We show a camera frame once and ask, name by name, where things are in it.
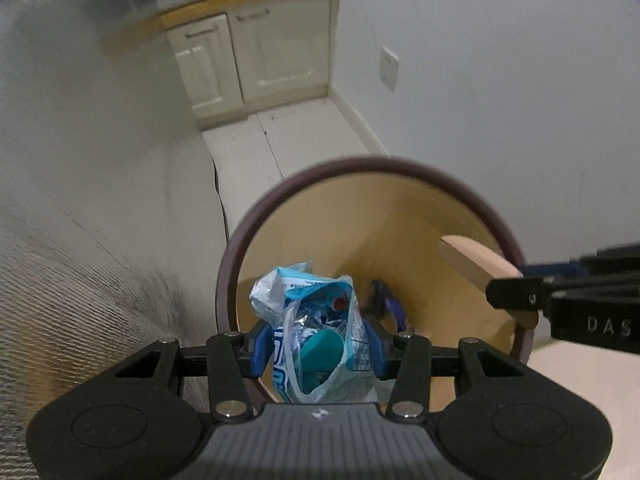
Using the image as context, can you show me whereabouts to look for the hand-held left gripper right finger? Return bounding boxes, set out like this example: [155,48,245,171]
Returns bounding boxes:
[364,316,536,420]

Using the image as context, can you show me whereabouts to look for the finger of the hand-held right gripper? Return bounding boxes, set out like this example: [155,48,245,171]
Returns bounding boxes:
[520,244,640,280]
[486,275,640,312]

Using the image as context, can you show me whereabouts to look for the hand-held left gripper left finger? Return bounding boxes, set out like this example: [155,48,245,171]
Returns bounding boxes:
[100,320,275,420]

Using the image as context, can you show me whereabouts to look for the blue floral tissue packet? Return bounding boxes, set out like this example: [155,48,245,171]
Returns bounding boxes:
[370,280,409,332]

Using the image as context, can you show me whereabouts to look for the blue and white plastic wrapper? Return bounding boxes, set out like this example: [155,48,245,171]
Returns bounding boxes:
[249,260,397,404]

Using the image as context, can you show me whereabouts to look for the beige bin with brown rim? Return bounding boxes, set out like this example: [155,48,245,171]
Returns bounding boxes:
[216,156,536,406]

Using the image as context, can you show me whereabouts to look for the cream kitchen cabinet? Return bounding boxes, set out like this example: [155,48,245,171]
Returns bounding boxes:
[160,0,344,132]

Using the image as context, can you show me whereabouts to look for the black cable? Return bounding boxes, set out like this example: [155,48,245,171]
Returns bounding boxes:
[212,160,229,242]

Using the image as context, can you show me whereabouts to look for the white wall outlet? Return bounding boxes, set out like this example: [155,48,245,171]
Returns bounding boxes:
[381,46,401,94]

